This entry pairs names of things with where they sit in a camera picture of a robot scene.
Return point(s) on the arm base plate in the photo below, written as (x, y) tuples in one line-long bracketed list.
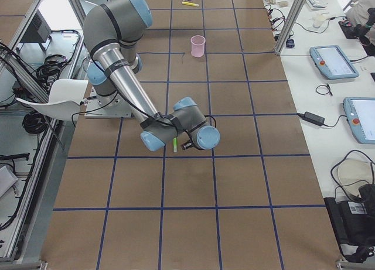
[(112, 106)]

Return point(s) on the aluminium frame post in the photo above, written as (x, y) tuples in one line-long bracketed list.
[(288, 25)]

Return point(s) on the upper blue teach pendant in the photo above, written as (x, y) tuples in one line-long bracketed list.
[(332, 62)]

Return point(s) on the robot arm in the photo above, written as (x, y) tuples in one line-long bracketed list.
[(106, 27)]

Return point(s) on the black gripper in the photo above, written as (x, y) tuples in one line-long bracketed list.
[(186, 146)]

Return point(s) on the black power adapter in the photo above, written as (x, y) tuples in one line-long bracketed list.
[(312, 118)]

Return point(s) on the blue teach pendant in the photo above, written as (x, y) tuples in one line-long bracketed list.
[(332, 62), (360, 116)]

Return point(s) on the white plastic chair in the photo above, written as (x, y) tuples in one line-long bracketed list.
[(64, 99)]

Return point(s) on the pink mesh cup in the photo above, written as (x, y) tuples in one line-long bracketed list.
[(197, 45)]

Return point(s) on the green marker pen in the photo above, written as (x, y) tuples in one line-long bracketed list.
[(175, 145)]

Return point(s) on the yellow marker pen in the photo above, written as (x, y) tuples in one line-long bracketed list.
[(189, 4)]

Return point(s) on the lower blue teach pendant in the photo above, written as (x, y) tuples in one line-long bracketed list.
[(360, 116)]

